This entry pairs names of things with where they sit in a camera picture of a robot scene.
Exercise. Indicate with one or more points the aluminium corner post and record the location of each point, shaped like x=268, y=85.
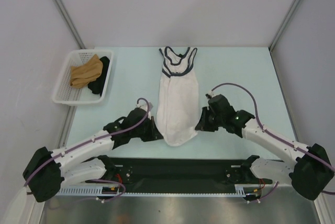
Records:
x=284, y=24
x=59, y=4

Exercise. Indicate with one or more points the black tank top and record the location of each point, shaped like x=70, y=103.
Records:
x=97, y=86

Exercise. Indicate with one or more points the white graphic tank top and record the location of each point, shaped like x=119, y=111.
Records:
x=178, y=108

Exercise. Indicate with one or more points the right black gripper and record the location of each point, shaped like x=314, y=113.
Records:
x=202, y=125

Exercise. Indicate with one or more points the white plastic basket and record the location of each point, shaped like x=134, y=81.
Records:
x=65, y=94

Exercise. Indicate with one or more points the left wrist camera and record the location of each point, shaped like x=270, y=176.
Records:
x=147, y=108

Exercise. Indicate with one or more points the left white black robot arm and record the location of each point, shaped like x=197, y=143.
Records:
x=48, y=171

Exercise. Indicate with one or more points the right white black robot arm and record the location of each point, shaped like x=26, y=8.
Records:
x=306, y=168

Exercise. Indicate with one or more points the right aluminium corner post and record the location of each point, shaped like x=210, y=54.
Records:
x=284, y=24

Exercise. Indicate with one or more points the tan tank top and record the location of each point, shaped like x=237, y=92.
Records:
x=84, y=74

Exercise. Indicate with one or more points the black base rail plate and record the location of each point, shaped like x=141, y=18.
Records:
x=179, y=176

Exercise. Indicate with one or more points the left aluminium corner post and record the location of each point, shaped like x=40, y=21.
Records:
x=59, y=4

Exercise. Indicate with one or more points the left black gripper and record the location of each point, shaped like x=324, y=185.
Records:
x=154, y=133

